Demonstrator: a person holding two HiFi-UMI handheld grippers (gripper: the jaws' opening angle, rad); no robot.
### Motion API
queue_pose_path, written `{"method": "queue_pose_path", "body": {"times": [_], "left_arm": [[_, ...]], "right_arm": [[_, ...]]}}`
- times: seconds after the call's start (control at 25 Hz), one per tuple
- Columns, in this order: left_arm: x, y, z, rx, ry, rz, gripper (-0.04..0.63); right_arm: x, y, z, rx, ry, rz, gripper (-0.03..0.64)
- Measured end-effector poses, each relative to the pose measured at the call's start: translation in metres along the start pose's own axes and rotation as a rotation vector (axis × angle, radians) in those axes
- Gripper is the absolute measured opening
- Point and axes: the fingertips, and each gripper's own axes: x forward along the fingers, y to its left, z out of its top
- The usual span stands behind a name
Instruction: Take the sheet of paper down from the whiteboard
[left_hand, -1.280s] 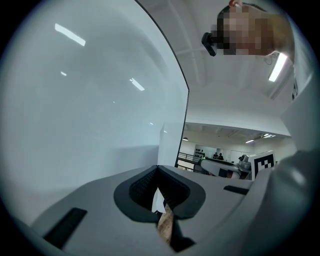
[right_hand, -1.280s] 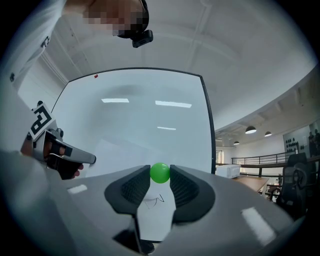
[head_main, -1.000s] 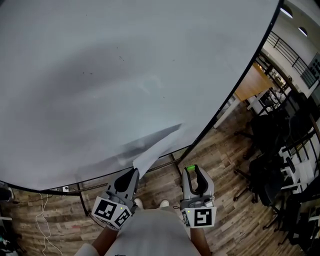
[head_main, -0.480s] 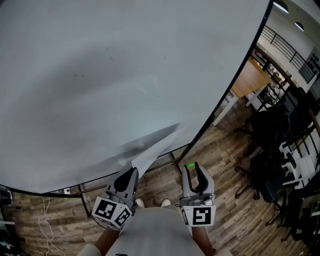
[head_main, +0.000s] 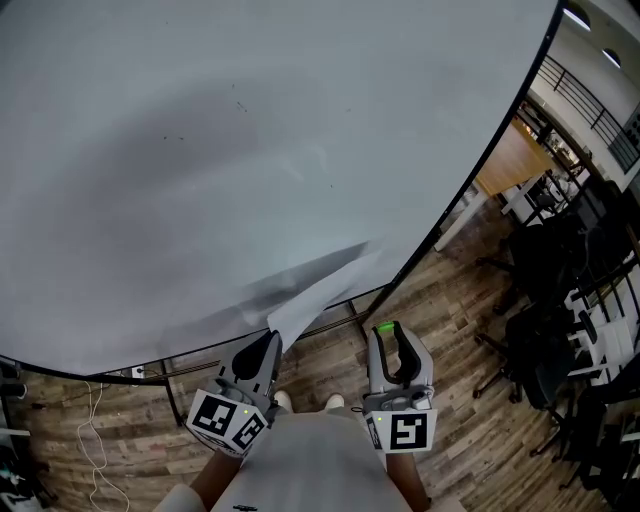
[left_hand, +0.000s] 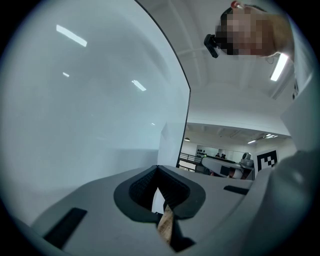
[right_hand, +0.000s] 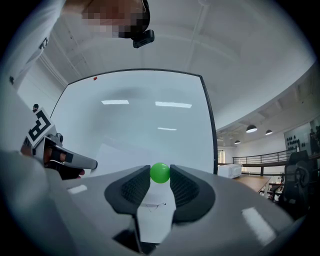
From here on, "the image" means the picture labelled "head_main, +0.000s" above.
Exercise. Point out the person's white shirt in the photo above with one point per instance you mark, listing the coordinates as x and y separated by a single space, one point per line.
310 465

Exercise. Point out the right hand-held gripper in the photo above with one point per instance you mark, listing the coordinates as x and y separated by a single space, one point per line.
407 430

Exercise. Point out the person's left forearm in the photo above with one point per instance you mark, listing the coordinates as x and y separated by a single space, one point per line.
215 480

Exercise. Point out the green round magnet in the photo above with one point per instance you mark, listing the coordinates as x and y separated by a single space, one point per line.
385 328

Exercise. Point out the person's right forearm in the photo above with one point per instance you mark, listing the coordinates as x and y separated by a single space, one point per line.
405 480

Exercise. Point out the black pendant lamp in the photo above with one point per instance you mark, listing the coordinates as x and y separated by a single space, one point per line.
612 56
579 16

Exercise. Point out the white whiteboard with black frame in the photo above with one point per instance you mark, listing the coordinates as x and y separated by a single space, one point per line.
200 175

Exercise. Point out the white power strip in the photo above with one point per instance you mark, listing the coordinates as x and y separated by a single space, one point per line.
138 371

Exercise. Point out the white paper sheet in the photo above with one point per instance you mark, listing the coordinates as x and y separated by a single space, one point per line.
320 300

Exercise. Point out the white metal rack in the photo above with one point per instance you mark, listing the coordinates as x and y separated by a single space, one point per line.
607 335

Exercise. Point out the person's white right shoe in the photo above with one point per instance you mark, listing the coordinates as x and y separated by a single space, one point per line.
334 402

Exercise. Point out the wooden desk with white legs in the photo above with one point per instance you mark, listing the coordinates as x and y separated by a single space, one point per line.
515 160

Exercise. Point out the person's white left shoe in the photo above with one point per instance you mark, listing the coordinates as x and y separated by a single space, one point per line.
283 401

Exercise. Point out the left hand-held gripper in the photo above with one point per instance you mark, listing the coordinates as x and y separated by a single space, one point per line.
220 420

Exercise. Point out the black office chair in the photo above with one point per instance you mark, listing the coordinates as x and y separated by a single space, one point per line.
540 265
545 360

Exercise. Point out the person's white shoe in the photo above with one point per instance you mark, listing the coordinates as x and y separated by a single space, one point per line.
283 401
334 402

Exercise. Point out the black metal railing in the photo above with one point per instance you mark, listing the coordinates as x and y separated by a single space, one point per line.
622 145

